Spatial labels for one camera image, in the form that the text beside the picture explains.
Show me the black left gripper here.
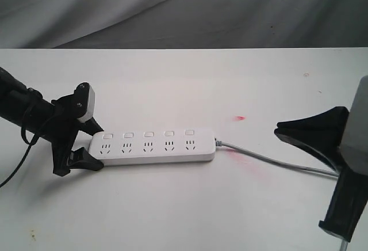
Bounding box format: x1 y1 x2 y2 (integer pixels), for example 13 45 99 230
51 93 104 176

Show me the white five-outlet power strip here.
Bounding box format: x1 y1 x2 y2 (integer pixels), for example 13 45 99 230
89 128 216 166

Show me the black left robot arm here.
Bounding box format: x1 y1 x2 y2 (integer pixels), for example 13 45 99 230
1 69 104 177

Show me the grey fabric backdrop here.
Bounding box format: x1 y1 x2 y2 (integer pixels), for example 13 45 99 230
1 0 367 49

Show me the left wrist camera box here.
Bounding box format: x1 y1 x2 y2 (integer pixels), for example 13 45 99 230
71 82 95 123

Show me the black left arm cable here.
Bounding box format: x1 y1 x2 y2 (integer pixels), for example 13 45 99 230
0 102 58 188

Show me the grey power cable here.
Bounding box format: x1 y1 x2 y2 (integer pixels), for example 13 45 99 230
214 138 348 251

